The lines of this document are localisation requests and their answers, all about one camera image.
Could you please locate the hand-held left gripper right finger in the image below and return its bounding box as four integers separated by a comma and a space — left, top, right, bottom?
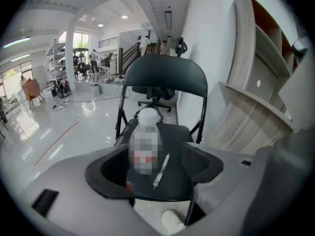
181, 131, 315, 236

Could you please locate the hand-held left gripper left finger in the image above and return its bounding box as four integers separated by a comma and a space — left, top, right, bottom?
19, 144, 158, 236

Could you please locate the clear plastic bottle white cap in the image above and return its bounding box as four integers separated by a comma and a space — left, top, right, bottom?
129, 107, 164, 176

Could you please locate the clear plastic pen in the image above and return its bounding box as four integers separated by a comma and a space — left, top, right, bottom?
152, 153, 170, 190

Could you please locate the black folding chair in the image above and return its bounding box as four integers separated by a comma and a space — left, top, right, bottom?
114, 54, 209, 227

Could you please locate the orange chair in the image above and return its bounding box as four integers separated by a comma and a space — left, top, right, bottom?
22, 79, 45, 109

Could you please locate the black office swivel chair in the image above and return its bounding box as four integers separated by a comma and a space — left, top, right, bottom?
131, 85, 177, 113

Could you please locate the light wooden shelf unit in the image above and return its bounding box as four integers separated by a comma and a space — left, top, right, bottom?
206, 0, 300, 155

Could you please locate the person's white shoe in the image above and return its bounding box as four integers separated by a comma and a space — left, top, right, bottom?
161, 209, 187, 234

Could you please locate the white waste bin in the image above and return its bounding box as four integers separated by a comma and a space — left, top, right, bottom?
90, 83, 101, 97

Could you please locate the white board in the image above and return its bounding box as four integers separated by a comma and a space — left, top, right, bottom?
31, 64, 49, 90

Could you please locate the metal storage rack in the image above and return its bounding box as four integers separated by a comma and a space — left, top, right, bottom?
46, 39, 68, 88

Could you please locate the dark wooden staircase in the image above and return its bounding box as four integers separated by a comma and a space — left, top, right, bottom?
118, 42, 160, 76

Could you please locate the white power strip cable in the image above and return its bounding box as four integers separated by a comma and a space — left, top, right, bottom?
52, 96, 124, 112

